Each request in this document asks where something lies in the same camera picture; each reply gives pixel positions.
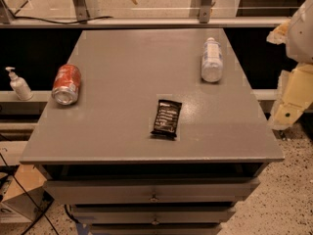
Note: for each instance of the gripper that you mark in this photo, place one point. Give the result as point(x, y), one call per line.
point(300, 39)

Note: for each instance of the red coke can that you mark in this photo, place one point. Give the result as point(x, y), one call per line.
point(66, 85)

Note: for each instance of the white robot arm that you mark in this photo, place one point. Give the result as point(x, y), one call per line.
point(297, 34)

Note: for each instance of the clear plastic water bottle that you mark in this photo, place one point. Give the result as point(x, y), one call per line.
point(211, 61)

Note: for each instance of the black snack bar packet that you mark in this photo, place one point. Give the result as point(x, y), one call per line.
point(167, 117)

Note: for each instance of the grey drawer cabinet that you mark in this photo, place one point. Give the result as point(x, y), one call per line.
point(222, 132)

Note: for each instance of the middle grey drawer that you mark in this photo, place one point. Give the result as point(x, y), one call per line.
point(153, 214)

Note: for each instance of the grey drawer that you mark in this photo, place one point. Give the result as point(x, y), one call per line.
point(89, 192)
point(161, 229)
point(153, 214)

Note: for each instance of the top grey drawer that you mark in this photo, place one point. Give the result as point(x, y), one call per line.
point(89, 192)

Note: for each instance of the bottom grey drawer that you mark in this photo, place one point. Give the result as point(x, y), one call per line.
point(161, 229)

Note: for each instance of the white pump soap bottle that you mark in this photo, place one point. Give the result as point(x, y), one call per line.
point(19, 85)

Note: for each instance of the cardboard box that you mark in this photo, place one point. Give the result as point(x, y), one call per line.
point(21, 195)

